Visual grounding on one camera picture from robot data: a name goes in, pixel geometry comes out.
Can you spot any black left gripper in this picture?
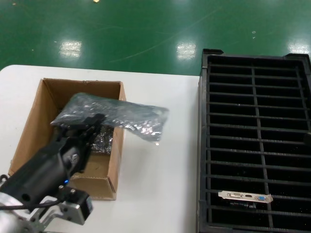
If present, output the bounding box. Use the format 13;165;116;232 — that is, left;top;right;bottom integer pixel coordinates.
0;113;105;212

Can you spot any grey anti-static bag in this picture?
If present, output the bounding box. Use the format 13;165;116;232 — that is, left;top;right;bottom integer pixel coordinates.
50;92;170;143

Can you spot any graphics card with silver bracket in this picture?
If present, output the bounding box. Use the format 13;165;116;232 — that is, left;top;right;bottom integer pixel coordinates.
218;190;274;210

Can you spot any bagged graphics card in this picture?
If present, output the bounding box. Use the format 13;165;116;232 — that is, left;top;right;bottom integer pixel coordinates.
91;126;115;155

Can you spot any brown cardboard box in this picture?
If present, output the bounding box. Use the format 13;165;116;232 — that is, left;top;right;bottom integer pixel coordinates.
8;78;127;201

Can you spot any black slotted container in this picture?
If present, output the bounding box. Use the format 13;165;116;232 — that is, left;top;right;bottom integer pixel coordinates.
196;48;311;233

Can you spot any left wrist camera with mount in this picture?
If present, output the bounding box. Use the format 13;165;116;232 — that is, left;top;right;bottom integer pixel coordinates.
29;186;93;226

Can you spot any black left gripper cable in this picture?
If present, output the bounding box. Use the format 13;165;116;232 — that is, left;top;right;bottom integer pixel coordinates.
0;174;61;211

